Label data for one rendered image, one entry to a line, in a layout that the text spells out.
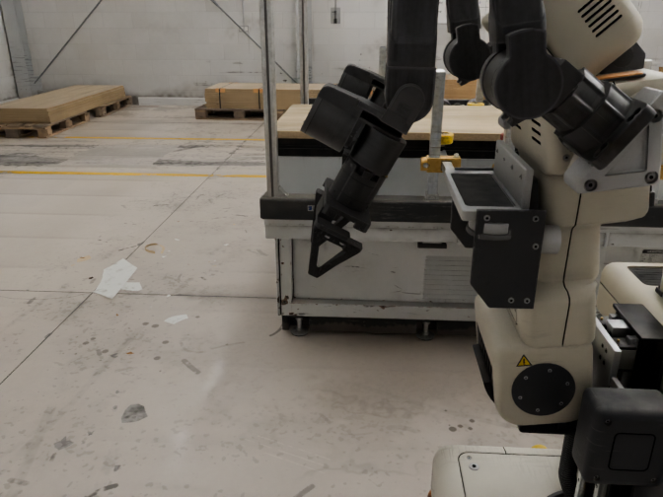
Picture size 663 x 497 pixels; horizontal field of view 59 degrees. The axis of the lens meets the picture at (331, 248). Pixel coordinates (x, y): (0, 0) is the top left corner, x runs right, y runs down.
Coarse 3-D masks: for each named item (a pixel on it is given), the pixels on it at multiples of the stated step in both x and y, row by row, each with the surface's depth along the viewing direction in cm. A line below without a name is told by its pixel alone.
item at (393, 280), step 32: (288, 160) 228; (320, 160) 228; (416, 160) 225; (480, 160) 224; (288, 192) 233; (384, 192) 231; (416, 192) 230; (448, 192) 229; (288, 256) 244; (320, 256) 246; (352, 256) 245; (384, 256) 245; (416, 256) 243; (448, 256) 242; (608, 256) 238; (288, 288) 249; (320, 288) 252; (352, 288) 251; (384, 288) 250; (416, 288) 249; (448, 288) 247; (288, 320) 258; (320, 320) 257; (352, 320) 256; (384, 320) 254; (416, 320) 254; (448, 320) 252
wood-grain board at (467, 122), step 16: (288, 112) 264; (304, 112) 264; (448, 112) 264; (464, 112) 264; (480, 112) 264; (496, 112) 264; (288, 128) 227; (416, 128) 227; (448, 128) 227; (464, 128) 227; (480, 128) 227; (496, 128) 227
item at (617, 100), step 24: (576, 96) 68; (600, 96) 68; (624, 96) 69; (552, 120) 71; (576, 120) 69; (600, 120) 68; (624, 120) 68; (648, 120) 66; (576, 144) 71; (600, 144) 69; (624, 144) 67; (600, 168) 68
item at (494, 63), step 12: (492, 60) 71; (564, 60) 67; (492, 72) 69; (564, 72) 67; (576, 72) 67; (564, 84) 68; (576, 84) 67; (492, 96) 69; (564, 96) 68; (516, 120) 69
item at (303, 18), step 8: (304, 0) 287; (304, 8) 289; (304, 16) 290; (304, 24) 291; (304, 32) 293; (304, 40) 294; (304, 48) 296; (304, 56) 298; (304, 64) 299; (304, 72) 301; (304, 80) 302; (304, 88) 304; (304, 96) 305; (304, 104) 307
